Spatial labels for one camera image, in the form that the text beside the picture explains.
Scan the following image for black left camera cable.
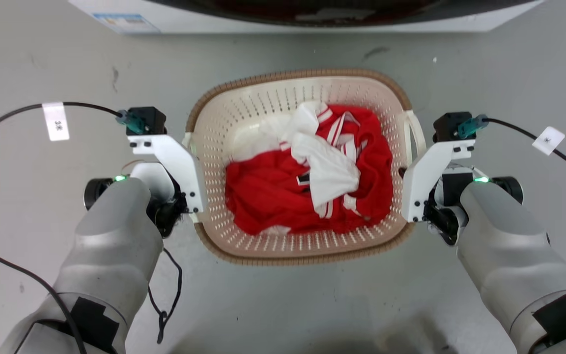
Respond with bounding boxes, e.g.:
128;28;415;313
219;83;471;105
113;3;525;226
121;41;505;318
0;101;124;354

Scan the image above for red garment white stripes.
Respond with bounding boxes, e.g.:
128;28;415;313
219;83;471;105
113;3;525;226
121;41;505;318
225;104;394;236

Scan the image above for dark washing machine door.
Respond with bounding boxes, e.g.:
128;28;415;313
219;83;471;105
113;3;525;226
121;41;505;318
144;0;539;28

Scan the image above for white left camera bracket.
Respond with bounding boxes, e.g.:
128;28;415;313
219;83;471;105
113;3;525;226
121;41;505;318
127;134;206;215

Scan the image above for black right camera cable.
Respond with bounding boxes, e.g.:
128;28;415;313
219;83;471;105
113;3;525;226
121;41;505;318
482;117;566;187

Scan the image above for white square cable tag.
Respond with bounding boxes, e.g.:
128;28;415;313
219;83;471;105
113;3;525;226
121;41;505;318
532;126;566;156

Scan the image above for white camera bracket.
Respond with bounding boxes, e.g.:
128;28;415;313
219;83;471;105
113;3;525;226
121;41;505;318
127;134;206;215
400;139;476;223

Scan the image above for white rectangular cable tag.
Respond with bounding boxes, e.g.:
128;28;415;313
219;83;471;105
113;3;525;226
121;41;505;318
42;102;70;142

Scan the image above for white right camera bracket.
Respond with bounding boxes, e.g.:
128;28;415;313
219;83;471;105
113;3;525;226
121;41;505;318
400;139;476;223

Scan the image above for black camera cable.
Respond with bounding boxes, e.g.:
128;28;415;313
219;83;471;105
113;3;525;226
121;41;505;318
0;101;124;354
482;117;566;187

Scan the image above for thin black looped cable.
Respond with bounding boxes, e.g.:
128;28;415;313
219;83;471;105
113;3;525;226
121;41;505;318
147;247;184;345

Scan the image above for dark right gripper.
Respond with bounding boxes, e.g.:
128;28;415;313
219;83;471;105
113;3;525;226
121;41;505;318
423;189;461;246

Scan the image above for cream laundry basket brown rim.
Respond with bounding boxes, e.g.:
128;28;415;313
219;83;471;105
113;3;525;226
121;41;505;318
182;68;427;266

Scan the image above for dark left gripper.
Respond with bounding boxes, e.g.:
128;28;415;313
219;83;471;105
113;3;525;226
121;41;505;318
146;184;188;239

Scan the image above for blue white appliance label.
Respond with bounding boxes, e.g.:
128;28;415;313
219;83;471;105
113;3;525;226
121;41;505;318
93;13;160;34

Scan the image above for white washing machine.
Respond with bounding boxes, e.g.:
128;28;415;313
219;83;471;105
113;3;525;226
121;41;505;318
68;0;545;35

